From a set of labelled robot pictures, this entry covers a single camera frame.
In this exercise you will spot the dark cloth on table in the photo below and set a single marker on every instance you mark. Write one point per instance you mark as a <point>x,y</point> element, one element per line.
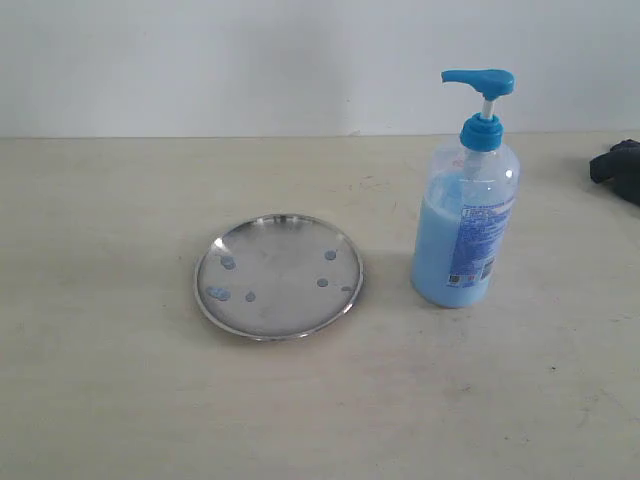
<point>619,167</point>

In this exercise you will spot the round stainless steel plate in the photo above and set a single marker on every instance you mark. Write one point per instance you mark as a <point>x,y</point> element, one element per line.
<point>278,277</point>

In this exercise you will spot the blue soap pump bottle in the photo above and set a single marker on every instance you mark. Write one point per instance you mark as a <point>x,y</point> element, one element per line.
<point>467,203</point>

